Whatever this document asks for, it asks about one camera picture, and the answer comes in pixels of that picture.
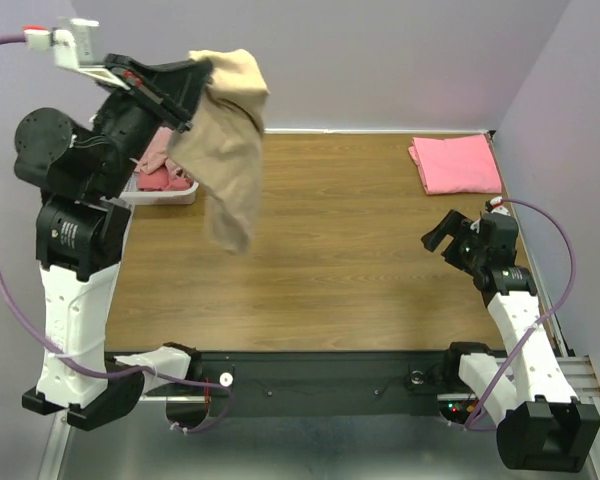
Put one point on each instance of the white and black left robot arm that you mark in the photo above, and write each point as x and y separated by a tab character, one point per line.
80	234

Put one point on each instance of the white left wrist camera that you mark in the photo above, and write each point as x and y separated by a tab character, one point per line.
75	48

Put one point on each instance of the aluminium frame rail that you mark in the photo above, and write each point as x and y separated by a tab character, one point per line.
580	374

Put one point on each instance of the dusty pink t shirt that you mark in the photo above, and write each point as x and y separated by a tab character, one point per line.
156	155

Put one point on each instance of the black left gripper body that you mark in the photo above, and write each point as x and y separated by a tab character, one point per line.
135	112

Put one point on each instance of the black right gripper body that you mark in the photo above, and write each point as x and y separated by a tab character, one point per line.
461	245

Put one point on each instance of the beige t shirt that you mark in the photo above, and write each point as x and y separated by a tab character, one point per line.
223	151

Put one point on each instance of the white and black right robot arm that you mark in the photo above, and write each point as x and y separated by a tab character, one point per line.
541	423

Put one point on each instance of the folded bright pink t shirt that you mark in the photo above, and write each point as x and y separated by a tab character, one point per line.
456	165

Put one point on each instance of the white perforated plastic basket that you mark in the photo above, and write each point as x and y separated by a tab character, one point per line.
134	196

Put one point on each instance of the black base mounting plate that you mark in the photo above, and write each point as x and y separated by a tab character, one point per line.
327	383

